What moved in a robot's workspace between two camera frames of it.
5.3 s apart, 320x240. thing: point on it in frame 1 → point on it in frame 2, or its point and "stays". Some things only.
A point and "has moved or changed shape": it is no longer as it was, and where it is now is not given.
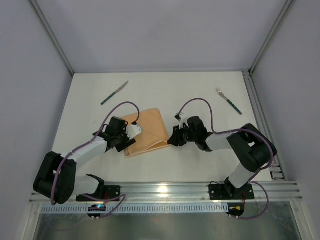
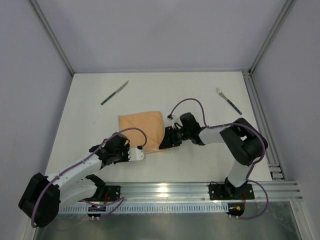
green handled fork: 230,102 stays
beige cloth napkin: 153,134 has moved or changed shape
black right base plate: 229,191 stays
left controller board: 96,210 stays
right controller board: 236,209 stays
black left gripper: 125,143 → 125,154
